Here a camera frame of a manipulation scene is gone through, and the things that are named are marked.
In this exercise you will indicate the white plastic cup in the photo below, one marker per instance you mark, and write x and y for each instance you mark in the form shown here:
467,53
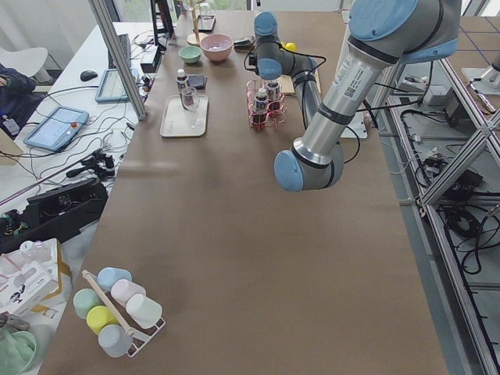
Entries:
143,310

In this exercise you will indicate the clear wine glass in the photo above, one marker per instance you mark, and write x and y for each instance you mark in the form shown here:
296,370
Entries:
195,121

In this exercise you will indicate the blue plastic cup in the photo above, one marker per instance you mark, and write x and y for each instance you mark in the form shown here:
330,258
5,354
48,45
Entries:
108,276

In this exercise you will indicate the pink bowl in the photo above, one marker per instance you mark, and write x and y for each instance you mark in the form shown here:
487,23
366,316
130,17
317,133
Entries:
217,47

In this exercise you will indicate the green plastic cup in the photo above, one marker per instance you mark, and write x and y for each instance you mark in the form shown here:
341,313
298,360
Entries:
84,300

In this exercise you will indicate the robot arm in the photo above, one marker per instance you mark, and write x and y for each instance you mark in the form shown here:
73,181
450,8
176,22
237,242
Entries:
381,34

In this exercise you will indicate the black computer mouse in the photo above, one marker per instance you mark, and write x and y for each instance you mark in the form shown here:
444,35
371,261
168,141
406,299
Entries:
88,75

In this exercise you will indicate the tea bottle white cap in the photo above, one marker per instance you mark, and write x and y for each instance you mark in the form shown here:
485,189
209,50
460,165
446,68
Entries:
260,107

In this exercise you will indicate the seated person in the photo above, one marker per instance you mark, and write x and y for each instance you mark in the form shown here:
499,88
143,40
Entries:
18,100

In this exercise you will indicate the white cardboard box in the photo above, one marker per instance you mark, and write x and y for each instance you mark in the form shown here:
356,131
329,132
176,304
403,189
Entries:
34,278

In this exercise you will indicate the copper wire bottle basket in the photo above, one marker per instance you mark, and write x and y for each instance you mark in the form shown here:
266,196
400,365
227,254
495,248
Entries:
275,119

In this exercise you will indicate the grey folded cloth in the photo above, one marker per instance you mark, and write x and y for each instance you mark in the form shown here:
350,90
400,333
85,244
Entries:
197,81

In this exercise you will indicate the blue teach pendant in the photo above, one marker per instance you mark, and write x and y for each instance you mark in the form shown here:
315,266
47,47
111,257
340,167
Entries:
111,88
58,129

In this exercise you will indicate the pink plastic cup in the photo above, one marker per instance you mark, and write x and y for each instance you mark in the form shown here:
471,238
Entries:
124,289

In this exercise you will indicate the black metal glass rack tray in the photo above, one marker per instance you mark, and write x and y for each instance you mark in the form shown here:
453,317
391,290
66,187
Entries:
206,23

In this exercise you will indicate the bamboo cutting board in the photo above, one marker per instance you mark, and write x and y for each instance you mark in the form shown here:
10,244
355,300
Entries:
287,88

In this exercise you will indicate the grey plastic cup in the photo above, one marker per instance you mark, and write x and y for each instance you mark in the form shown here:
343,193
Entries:
114,340

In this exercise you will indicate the aluminium frame post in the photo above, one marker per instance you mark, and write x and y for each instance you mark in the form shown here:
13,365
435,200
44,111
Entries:
105,23

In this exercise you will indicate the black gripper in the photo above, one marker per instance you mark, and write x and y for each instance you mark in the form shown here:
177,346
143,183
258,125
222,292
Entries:
272,85

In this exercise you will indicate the white rabbit tray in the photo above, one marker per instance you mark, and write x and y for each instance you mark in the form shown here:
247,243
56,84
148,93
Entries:
178,122

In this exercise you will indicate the black open case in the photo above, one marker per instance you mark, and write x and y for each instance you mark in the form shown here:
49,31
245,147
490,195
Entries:
59,213

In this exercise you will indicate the yellow plastic cup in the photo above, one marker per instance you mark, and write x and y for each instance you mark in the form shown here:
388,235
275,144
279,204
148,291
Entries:
99,317

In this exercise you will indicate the yellow lemon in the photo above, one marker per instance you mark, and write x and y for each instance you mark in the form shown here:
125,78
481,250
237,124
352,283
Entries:
290,46

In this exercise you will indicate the mint green bowl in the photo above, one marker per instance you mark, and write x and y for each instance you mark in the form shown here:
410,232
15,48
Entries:
190,54

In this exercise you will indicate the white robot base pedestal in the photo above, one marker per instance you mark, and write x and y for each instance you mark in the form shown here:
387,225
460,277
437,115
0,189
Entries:
357,128

